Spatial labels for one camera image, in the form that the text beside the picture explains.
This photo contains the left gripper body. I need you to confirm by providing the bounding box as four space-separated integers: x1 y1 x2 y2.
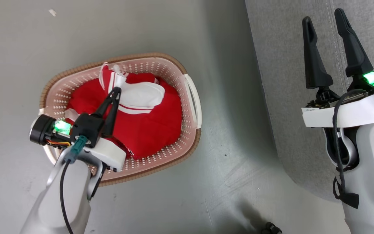
30 112 126 172

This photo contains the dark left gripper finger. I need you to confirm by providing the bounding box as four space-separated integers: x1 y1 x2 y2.
102 96 121 137
91 87 122 119

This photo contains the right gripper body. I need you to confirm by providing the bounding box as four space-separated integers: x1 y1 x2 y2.
302 61 374 128

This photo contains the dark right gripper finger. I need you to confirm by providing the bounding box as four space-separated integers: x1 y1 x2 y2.
302 16 333 90
334 8 374 78

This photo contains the red and white garment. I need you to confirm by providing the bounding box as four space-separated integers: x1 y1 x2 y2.
64 62 183 160

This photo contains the perforated pink laundry basket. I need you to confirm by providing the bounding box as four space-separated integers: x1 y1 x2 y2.
39 53 202 187

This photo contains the grey fabric sofa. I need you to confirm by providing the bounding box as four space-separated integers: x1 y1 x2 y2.
245 0 374 202

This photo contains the thin black cable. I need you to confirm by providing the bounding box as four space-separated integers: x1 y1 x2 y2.
88 164 107 200
332 89 359 209

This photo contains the black cable with teal plug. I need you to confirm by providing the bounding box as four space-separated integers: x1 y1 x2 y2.
59 135 90 234

